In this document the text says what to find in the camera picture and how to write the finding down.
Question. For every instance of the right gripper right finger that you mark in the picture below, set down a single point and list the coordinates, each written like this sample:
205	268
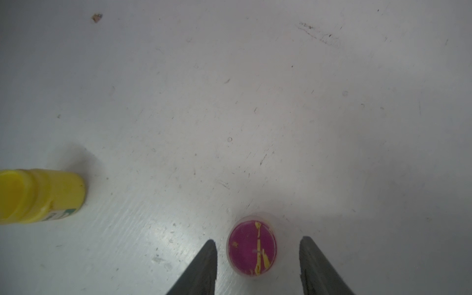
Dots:
318	275

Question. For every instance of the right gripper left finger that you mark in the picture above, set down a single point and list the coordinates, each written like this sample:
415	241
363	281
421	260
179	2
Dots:
199	278

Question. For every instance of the magenta jar lid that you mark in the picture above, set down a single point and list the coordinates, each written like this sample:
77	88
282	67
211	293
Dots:
252	246

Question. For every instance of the yellow paint jar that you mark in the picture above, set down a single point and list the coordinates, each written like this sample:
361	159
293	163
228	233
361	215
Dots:
36	195

